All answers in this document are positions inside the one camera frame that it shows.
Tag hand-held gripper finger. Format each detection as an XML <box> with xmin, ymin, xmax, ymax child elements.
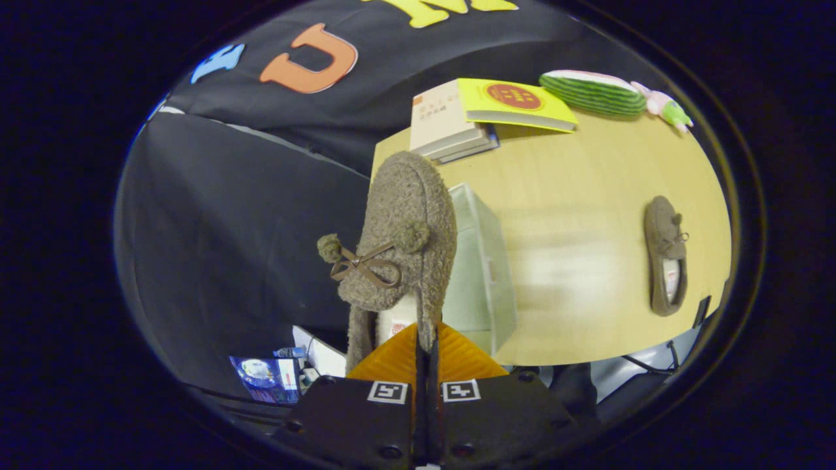
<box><xmin>271</xmin><ymin>323</ymin><xmax>428</xmax><ymax>468</ymax></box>
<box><xmin>429</xmin><ymin>322</ymin><xmax>588</xmax><ymax>468</ymax></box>

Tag pale fabric storage box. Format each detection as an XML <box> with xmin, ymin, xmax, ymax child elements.
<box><xmin>444</xmin><ymin>183</ymin><xmax>520</xmax><ymax>357</ymax></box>

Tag brown fuzzy slipper shoe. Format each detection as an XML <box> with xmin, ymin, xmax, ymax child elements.
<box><xmin>317</xmin><ymin>150</ymin><xmax>458</xmax><ymax>376</ymax></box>
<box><xmin>643</xmin><ymin>196</ymin><xmax>690</xmax><ymax>317</ymax></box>

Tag white flat box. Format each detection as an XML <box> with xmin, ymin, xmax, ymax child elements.
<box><xmin>292</xmin><ymin>325</ymin><xmax>348</xmax><ymax>379</ymax></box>

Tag person's dark shoe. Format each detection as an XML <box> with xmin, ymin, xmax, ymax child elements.
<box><xmin>549</xmin><ymin>362</ymin><xmax>599</xmax><ymax>420</ymax></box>

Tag blue printed carton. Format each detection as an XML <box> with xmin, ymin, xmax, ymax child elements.
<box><xmin>229</xmin><ymin>356</ymin><xmax>301</xmax><ymax>405</ymax></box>

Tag black stand legs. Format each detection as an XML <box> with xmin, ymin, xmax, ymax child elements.
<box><xmin>620</xmin><ymin>295</ymin><xmax>713</xmax><ymax>377</ymax></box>

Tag thin white book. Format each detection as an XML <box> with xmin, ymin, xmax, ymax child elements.
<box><xmin>428</xmin><ymin>127</ymin><xmax>495</xmax><ymax>161</ymax></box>

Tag cream cover book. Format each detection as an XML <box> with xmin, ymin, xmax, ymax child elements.
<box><xmin>410</xmin><ymin>80</ymin><xmax>487</xmax><ymax>157</ymax></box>

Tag yellow book with red circle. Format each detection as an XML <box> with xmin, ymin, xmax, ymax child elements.
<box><xmin>457</xmin><ymin>78</ymin><xmax>579</xmax><ymax>134</ymax></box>

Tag watermelon slice plush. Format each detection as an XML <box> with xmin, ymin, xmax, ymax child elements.
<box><xmin>539</xmin><ymin>70</ymin><xmax>647</xmax><ymax>118</ymax></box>

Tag pink and green plush toy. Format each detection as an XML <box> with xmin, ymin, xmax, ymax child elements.
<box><xmin>630</xmin><ymin>80</ymin><xmax>694</xmax><ymax>133</ymax></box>

